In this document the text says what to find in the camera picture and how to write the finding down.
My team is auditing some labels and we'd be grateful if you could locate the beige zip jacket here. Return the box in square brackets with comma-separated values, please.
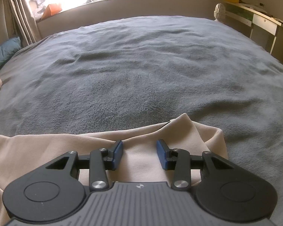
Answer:
[0, 113, 228, 226]

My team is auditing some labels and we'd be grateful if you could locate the white plastic bag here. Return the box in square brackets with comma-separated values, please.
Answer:
[32, 4, 47, 20]

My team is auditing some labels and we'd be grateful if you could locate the white desk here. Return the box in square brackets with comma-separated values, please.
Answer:
[222, 1, 283, 63]

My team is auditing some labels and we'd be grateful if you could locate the teal pillow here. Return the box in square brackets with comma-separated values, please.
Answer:
[0, 36, 22, 70]

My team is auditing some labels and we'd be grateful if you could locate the beige curtain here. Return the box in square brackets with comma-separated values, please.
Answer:
[3, 0, 42, 44]

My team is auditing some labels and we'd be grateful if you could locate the orange bag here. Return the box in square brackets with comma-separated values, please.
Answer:
[41, 2, 63, 20]

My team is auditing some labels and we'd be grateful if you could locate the white bedpost finial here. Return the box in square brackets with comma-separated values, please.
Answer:
[213, 2, 226, 24]

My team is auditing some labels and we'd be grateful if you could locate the grey fleece bed blanket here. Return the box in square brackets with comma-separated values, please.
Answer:
[0, 15, 283, 193]

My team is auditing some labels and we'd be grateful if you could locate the white desk drawer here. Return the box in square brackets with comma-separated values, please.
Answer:
[252, 12, 279, 37]

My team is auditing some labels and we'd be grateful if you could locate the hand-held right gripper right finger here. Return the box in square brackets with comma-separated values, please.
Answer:
[156, 139, 234, 191]

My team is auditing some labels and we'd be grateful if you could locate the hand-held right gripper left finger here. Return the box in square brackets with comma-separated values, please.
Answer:
[45, 140, 123, 191]

